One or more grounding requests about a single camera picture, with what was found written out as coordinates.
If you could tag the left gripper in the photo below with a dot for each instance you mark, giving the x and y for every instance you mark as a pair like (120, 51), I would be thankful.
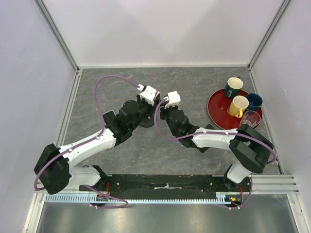
(150, 107)

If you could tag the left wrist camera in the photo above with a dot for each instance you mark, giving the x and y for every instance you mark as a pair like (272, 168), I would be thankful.
(147, 92)

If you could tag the blue phone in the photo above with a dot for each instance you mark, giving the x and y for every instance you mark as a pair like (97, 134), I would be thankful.
(110, 115)

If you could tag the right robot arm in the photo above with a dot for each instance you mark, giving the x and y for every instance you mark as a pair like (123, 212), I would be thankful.
(252, 150)

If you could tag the black round phone stand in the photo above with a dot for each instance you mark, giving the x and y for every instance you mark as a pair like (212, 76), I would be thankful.
(147, 122)

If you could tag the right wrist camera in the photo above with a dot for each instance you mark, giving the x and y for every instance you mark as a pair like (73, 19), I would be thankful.
(172, 99)

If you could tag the grey cable duct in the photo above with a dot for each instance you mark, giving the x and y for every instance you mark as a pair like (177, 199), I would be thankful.
(93, 198)

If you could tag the dark blue cup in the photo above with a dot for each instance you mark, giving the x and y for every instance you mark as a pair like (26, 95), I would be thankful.
(255, 101)

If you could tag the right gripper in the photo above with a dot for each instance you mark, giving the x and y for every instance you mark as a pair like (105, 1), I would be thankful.
(164, 109)

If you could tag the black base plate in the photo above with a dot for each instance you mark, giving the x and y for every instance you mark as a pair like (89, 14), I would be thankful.
(120, 183)

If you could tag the clear glass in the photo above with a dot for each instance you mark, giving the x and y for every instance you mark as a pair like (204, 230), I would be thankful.
(251, 118)

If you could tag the yellow mug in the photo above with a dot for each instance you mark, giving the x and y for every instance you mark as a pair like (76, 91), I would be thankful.
(238, 106)

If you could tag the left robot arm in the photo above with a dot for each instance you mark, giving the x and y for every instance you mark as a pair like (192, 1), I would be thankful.
(57, 168)

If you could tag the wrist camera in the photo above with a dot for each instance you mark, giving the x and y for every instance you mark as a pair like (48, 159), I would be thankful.
(172, 99)
(147, 92)

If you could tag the dark green mug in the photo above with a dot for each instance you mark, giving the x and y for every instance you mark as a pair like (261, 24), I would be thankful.
(233, 87)

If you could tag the black folding phone stand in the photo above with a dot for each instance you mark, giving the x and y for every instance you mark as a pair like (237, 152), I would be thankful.
(188, 142)

